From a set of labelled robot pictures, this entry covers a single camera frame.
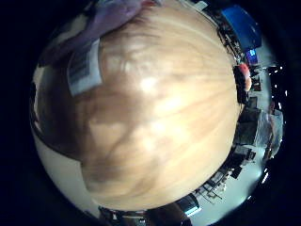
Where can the pink plush toy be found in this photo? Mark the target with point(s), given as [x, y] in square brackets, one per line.
[106, 22]

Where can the computer monitor with blue screen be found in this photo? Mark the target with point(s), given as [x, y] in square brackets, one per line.
[244, 26]

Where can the red and white object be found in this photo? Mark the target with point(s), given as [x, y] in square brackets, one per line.
[246, 75]

